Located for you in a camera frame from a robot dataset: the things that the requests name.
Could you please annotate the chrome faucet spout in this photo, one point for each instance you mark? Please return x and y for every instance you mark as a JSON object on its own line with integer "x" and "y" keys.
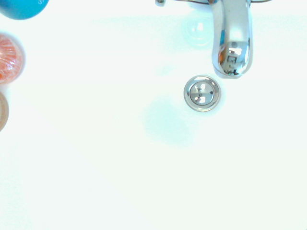
{"x": 236, "y": 28}

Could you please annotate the chrome sink drain plug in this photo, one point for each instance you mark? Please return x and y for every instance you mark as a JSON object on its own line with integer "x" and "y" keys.
{"x": 202, "y": 93}

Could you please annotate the tan round container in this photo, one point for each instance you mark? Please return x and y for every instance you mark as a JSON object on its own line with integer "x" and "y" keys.
{"x": 3, "y": 111}

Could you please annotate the blue round bottle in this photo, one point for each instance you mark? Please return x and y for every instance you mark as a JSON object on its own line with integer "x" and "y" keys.
{"x": 22, "y": 7}

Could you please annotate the white ceramic sink basin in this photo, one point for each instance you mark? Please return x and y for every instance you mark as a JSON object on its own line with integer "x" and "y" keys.
{"x": 120, "y": 167}

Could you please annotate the orange patterned round container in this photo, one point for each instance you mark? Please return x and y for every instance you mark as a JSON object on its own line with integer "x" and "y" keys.
{"x": 8, "y": 58}

